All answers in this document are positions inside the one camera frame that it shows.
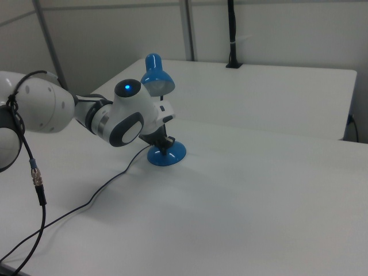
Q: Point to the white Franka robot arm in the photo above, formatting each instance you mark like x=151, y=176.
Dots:
x=43, y=109

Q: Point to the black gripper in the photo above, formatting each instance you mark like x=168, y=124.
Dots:
x=155, y=136

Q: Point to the blue gooseneck desk lamp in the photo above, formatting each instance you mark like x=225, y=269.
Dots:
x=169, y=158

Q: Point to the slanted grey partition post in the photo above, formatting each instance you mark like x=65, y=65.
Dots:
x=50, y=43

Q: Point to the black pole with white tie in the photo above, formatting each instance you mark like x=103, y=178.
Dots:
x=232, y=31

